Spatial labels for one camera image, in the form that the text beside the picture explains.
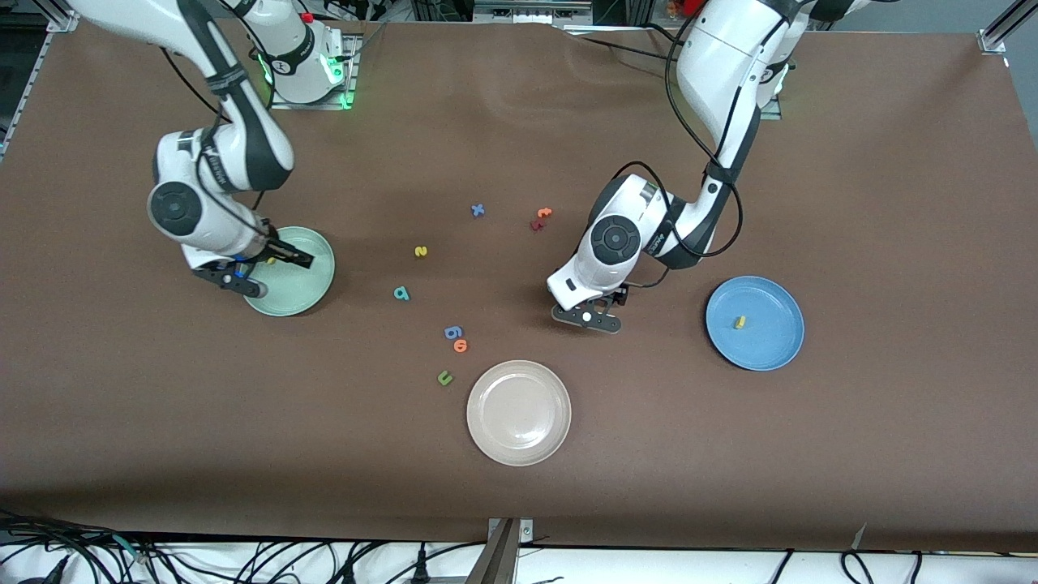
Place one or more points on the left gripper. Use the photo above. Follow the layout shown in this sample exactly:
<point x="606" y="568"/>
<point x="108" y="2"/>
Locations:
<point x="621" y="297"/>

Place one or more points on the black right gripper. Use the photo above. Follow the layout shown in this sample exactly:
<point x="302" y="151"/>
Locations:
<point x="265" y="251"/>

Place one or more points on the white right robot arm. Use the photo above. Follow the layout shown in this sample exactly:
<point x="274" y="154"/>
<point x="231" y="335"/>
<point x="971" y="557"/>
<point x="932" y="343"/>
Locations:
<point x="215" y="231"/>

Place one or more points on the green plate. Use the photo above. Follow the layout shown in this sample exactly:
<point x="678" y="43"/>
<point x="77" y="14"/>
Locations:
<point x="312" y="284"/>

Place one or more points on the blue foam digit 6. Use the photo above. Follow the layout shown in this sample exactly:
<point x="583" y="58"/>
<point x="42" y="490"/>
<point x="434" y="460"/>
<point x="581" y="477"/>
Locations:
<point x="451" y="329"/>

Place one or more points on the beige plate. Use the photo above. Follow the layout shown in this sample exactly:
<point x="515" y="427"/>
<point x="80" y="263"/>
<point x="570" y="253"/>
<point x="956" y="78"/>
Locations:
<point x="519" y="413"/>

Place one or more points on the brown table cover sheet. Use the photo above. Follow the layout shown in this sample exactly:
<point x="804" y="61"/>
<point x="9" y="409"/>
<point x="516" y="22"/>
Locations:
<point x="649" y="454"/>

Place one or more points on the blue plate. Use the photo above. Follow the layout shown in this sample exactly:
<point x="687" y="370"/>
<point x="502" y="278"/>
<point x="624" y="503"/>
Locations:
<point x="770" y="341"/>

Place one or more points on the grey metal box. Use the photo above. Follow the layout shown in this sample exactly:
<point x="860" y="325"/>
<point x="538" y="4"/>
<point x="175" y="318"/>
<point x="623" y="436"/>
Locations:
<point x="531" y="12"/>

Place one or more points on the red object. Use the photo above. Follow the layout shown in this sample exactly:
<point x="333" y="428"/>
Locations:
<point x="685" y="6"/>

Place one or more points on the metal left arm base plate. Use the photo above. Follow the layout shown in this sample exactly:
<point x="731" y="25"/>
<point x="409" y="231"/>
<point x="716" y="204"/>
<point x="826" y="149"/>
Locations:
<point x="774" y="109"/>

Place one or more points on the aluminium profile with bracket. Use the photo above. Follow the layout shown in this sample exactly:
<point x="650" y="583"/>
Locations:
<point x="499" y="560"/>

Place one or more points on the aluminium frame profile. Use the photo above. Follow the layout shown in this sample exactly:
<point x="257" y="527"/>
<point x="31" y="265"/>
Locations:
<point x="63" y="22"/>
<point x="996" y="39"/>

